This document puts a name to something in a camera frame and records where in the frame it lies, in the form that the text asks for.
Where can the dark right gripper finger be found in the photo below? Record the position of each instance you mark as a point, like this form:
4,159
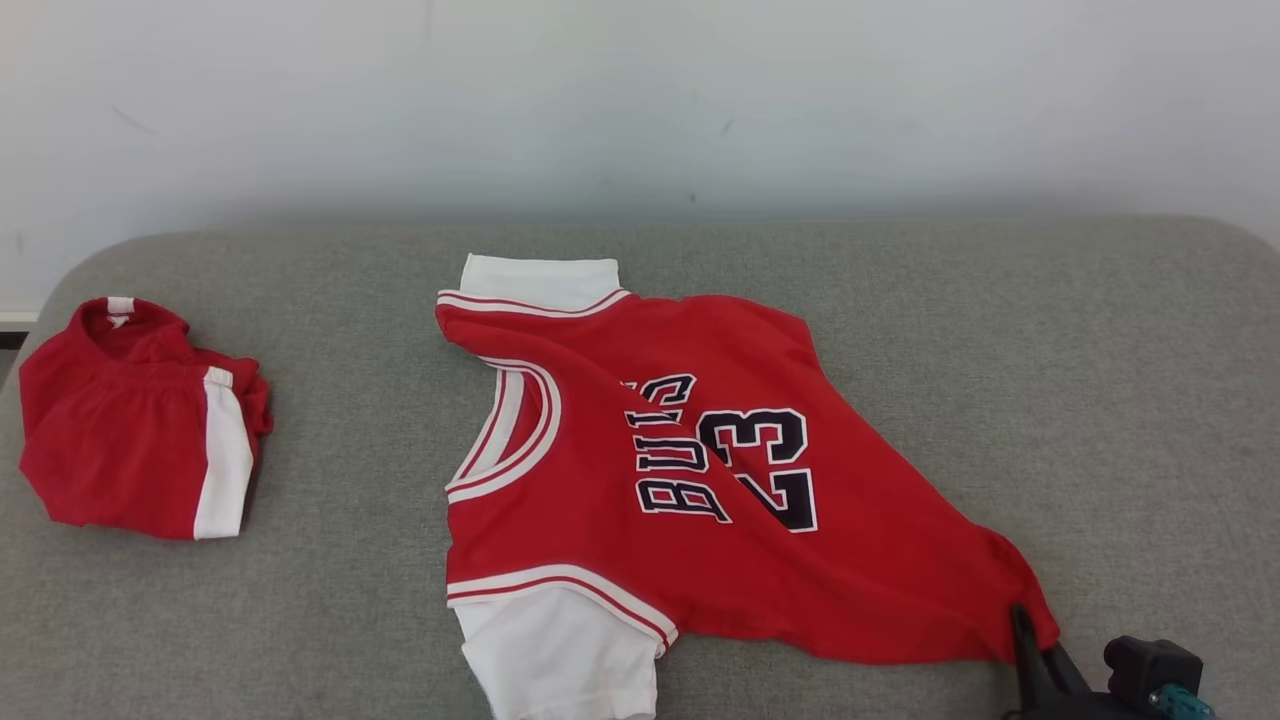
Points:
1065,672
1030,660

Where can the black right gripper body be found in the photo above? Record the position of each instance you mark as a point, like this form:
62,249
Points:
1070,708

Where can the red basketball jersey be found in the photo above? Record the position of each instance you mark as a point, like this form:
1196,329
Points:
600,480

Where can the red shorts with white stripe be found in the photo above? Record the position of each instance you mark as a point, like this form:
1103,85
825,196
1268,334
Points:
120,450

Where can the white wall baseboard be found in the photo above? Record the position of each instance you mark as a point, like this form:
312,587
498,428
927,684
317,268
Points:
15,318

